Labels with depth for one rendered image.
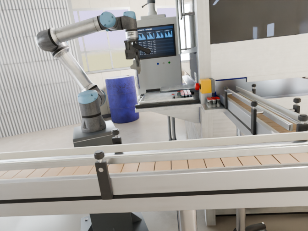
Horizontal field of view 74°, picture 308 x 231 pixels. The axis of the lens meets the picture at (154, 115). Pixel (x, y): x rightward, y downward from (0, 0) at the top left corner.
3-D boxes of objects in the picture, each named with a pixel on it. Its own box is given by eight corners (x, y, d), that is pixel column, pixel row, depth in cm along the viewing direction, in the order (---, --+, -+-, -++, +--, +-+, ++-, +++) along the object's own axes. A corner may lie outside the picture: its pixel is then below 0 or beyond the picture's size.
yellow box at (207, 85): (212, 90, 117) (211, 77, 115) (215, 92, 110) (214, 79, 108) (199, 91, 118) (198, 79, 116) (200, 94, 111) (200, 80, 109)
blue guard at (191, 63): (181, 67, 311) (180, 54, 306) (199, 83, 124) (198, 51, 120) (181, 67, 311) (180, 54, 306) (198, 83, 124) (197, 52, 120)
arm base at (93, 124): (81, 134, 119) (78, 118, 117) (81, 127, 133) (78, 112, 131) (107, 129, 124) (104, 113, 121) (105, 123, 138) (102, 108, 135)
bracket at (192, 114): (199, 121, 138) (198, 102, 135) (199, 123, 135) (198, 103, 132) (148, 125, 141) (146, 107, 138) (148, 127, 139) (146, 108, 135)
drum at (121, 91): (137, 113, 467) (132, 74, 443) (141, 120, 411) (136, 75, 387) (111, 118, 457) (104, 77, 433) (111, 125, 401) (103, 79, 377)
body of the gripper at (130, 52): (128, 60, 134) (125, 40, 130) (141, 58, 133) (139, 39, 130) (125, 60, 126) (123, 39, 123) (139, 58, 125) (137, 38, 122)
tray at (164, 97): (189, 95, 153) (189, 90, 152) (193, 102, 128) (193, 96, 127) (144, 99, 157) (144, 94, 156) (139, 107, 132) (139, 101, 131)
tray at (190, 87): (199, 86, 185) (199, 83, 184) (203, 91, 160) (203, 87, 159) (161, 90, 188) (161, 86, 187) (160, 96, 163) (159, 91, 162)
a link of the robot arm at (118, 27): (100, 15, 116) (119, 13, 116) (105, 19, 127) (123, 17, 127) (102, 30, 118) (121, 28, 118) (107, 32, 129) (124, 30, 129)
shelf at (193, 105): (198, 88, 190) (198, 86, 189) (214, 106, 123) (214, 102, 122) (146, 93, 195) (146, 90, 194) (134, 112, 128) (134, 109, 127)
